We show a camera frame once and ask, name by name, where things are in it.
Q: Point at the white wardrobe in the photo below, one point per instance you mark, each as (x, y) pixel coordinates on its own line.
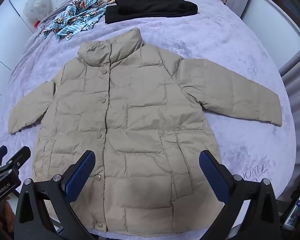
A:
(5, 42)

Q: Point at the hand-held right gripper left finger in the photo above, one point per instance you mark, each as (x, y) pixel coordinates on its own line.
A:
(82, 172)

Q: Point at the blue monkey print garment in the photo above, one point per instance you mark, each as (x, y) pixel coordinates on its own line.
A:
(75, 15)

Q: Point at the black folded garment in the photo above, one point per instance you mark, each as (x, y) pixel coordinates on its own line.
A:
(150, 7)

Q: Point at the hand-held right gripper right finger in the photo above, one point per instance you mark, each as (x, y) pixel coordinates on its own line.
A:
(211, 172)

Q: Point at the white covered fan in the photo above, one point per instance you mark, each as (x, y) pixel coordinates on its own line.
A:
(36, 5)

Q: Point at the beige puffer jacket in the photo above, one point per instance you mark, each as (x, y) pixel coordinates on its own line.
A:
(140, 117)

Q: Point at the person's left hand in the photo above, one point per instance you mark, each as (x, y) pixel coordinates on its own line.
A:
(9, 215)

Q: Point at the small red box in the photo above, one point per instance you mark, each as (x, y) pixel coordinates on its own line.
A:
(37, 23)

